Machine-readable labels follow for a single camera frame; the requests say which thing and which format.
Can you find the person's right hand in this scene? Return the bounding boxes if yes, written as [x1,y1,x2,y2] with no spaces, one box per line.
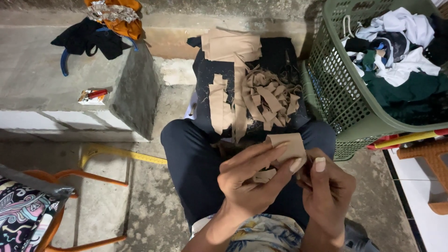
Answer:
[297,147,357,236]

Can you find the beige fabric strip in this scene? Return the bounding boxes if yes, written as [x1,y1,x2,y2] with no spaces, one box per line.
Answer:
[209,73,234,136]

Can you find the concrete ledge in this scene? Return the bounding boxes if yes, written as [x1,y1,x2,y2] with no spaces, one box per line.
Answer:
[0,25,160,143]

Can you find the red and yellow plastic stick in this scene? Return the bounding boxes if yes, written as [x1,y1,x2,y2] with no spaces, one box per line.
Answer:
[366,128,448,151]

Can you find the pile of cut beige strips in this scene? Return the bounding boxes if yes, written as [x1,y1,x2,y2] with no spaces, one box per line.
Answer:
[241,66,302,132]

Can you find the person's dark navy trousers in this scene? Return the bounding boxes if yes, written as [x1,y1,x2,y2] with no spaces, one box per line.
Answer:
[160,119,337,232]

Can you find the green plastic laundry basket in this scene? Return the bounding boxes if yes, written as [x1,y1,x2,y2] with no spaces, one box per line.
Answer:
[300,0,448,162]

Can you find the black garment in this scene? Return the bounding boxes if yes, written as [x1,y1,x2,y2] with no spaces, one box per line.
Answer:
[50,17,132,61]

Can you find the grey cloth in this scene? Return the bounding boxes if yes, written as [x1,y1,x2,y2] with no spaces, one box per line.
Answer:
[0,163,75,201]

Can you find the white cigarette pack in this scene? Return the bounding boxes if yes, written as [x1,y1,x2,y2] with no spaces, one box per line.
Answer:
[77,90,109,106]

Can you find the stack of wide beige strips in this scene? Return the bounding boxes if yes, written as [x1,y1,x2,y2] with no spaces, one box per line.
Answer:
[201,28,263,63]

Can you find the person's floral shirt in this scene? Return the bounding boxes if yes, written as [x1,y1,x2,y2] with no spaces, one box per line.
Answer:
[190,213,306,252]

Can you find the beige fabric piece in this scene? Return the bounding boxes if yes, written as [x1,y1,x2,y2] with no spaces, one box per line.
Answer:
[252,133,308,184]

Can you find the blue strap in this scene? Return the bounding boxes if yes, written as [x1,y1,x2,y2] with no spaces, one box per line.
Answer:
[60,27,139,77]

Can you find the heap of mixed clothes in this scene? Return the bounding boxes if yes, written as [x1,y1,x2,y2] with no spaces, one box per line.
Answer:
[341,7,448,125]

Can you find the colourful patterned cloth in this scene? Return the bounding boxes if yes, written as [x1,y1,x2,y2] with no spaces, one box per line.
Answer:
[0,175,61,252]

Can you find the orange garment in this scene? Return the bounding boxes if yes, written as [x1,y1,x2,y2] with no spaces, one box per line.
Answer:
[84,0,144,40]

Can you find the yellow measuring ruler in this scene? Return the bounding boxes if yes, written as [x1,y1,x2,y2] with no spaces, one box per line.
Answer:
[77,143,168,169]

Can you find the orange metal chair frame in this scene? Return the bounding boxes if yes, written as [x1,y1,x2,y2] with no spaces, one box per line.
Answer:
[22,169,129,252]

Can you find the long narrow beige strip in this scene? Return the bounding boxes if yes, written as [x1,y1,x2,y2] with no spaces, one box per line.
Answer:
[232,56,248,143]

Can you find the white plastic stool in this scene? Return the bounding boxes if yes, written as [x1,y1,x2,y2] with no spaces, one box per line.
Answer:
[183,92,199,120]

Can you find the crumpled silver fabric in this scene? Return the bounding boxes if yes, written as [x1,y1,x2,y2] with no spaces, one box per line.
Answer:
[86,0,140,24]

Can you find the person's left hand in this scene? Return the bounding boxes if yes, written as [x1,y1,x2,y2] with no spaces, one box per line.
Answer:
[217,142,303,215]

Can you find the brown plastic stool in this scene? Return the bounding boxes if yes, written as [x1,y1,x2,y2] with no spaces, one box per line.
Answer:
[397,138,448,216]

